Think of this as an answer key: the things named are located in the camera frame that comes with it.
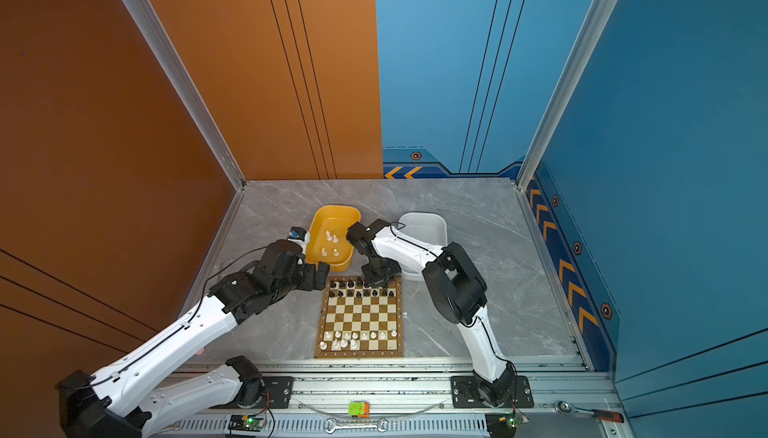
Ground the silver wrench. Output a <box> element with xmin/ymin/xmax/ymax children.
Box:
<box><xmin>323</xmin><ymin>418</ymin><xmax>389</xmax><ymax>434</ymax></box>

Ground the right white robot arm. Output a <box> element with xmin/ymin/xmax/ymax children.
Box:
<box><xmin>346</xmin><ymin>219</ymin><xmax>517</xmax><ymax>407</ymax></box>

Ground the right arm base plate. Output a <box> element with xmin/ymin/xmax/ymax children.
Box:
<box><xmin>450</xmin><ymin>375</ymin><xmax>535</xmax><ymax>409</ymax></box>

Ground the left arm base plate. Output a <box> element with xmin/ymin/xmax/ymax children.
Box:
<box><xmin>226</xmin><ymin>376</ymin><xmax>294</xmax><ymax>411</ymax></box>

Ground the white plastic tray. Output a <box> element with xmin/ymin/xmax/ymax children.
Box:
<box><xmin>396</xmin><ymin>211</ymin><xmax>448</xmax><ymax>256</ymax></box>

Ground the green orange small block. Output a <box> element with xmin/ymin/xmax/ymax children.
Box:
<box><xmin>348</xmin><ymin>401</ymin><xmax>370</xmax><ymax>418</ymax></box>

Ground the left circuit board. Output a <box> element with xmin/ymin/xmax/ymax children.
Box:
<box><xmin>226</xmin><ymin>414</ymin><xmax>268</xmax><ymax>437</ymax></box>

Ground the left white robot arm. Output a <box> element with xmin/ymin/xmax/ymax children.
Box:
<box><xmin>57</xmin><ymin>239</ymin><xmax>330</xmax><ymax>437</ymax></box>

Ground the yellow plastic tray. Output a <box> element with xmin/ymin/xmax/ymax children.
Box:
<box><xmin>306</xmin><ymin>205</ymin><xmax>361</xmax><ymax>272</ymax></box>

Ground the right circuit board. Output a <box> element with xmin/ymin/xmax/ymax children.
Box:
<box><xmin>485</xmin><ymin>412</ymin><xmax>529</xmax><ymax>438</ymax></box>

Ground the wooden chess board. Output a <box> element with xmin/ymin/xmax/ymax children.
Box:
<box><xmin>314</xmin><ymin>275</ymin><xmax>404</xmax><ymax>358</ymax></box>

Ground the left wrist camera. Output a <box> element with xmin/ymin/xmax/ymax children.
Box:
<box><xmin>287</xmin><ymin>226</ymin><xmax>308</xmax><ymax>242</ymax></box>

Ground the circuit board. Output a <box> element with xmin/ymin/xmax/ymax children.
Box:
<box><xmin>485</xmin><ymin>412</ymin><xmax>529</xmax><ymax>438</ymax></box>
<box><xmin>226</xmin><ymin>414</ymin><xmax>268</xmax><ymax>437</ymax></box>

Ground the red handled ratchet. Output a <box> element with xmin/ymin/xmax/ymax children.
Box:
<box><xmin>554</xmin><ymin>401</ymin><xmax>625</xmax><ymax>423</ymax></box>

